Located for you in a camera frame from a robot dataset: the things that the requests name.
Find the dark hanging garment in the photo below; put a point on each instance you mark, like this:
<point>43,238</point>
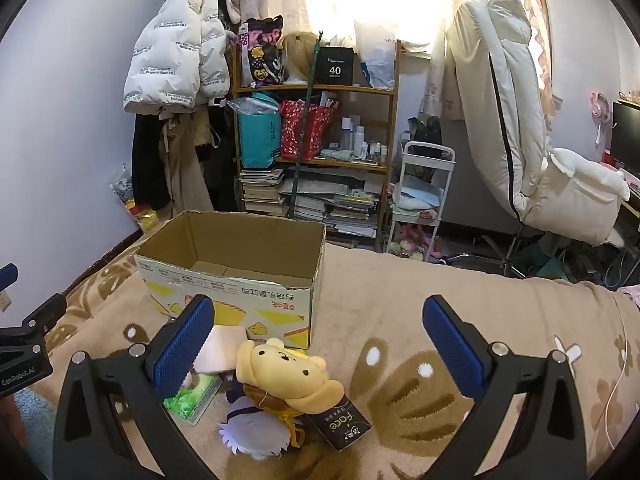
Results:
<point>222,160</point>

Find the white puffer jacket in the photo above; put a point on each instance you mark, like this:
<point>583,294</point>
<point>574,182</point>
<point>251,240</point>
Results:
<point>170,45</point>

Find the white plastic bag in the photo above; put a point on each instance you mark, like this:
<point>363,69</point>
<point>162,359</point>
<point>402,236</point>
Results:
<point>377,60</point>

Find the red printed bag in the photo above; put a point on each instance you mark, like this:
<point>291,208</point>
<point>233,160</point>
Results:
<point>305,130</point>

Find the green tissue pack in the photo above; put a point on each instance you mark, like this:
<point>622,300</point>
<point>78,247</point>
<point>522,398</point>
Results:
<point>192,400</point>

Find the blond wig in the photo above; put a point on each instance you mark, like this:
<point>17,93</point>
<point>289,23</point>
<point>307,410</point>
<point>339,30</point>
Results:
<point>297,57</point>

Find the green pole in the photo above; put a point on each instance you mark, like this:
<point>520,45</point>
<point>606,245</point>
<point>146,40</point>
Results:
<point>305,125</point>

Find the yellow bear plush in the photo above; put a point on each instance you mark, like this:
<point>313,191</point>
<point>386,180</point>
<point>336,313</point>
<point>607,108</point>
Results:
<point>280,365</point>

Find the stack of books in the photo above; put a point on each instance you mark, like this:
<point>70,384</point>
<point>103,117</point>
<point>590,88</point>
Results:
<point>262,192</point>

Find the black hanging coat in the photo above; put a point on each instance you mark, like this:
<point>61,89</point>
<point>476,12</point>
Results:
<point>150,160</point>

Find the teal bag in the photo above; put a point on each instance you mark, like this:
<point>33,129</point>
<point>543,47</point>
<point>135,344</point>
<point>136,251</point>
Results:
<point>257,135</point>

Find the pile of magazines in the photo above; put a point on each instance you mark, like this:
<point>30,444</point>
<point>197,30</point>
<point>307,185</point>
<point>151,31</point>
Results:
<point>335,210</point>

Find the light blue cloth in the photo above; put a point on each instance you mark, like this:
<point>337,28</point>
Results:
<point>420,192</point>

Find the white rolling cart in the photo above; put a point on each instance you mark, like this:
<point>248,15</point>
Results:
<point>448,175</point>

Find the pink plush toys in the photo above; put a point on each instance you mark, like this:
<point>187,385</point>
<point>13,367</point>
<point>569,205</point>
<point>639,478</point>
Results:
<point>412,240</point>

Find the white-haired plush doll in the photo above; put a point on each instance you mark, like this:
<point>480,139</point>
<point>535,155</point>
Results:
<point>250,430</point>

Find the person's blue grey clothing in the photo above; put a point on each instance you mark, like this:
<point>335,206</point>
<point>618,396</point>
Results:
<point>37,415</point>

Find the white wall socket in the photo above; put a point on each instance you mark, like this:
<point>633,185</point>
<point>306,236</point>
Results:
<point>5,302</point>

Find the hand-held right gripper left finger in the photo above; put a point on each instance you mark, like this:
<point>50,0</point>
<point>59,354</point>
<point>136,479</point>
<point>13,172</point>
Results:
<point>182,350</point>

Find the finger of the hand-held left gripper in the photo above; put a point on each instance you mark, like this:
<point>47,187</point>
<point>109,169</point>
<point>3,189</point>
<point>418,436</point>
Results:
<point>47,312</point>
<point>7,277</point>

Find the purple black printed bag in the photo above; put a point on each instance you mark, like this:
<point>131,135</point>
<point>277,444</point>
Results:
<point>262,52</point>

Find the black box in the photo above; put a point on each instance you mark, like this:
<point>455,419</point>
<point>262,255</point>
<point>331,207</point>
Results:
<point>335,66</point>

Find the person's left forearm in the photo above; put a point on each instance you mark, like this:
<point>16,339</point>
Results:
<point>10,425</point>

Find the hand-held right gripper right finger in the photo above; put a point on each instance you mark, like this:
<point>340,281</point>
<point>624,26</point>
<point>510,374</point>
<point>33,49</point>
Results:
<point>452,350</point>

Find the clear bag of toys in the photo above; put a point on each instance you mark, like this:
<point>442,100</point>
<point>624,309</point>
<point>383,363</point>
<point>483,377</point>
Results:
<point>127,195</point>

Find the black monitor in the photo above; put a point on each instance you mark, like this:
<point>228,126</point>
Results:
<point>627,135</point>

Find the beige brown printed blanket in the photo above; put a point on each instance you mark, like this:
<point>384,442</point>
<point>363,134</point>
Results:
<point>400,300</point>

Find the printed cardboard box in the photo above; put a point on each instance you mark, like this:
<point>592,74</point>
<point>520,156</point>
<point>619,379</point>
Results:
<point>240,290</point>

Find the row of white cosmetic bottles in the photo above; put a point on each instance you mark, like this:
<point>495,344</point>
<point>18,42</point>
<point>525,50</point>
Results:
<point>360,140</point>

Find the beige hanging coat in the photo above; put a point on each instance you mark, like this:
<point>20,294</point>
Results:
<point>182,160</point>

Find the black packet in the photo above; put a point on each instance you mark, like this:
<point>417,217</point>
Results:
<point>340,422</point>

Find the bamboo shelf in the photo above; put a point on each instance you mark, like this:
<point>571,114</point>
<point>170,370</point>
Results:
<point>320,89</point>

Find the white office chair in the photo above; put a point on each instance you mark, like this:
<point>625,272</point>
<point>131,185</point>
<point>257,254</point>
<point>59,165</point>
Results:
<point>500,85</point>

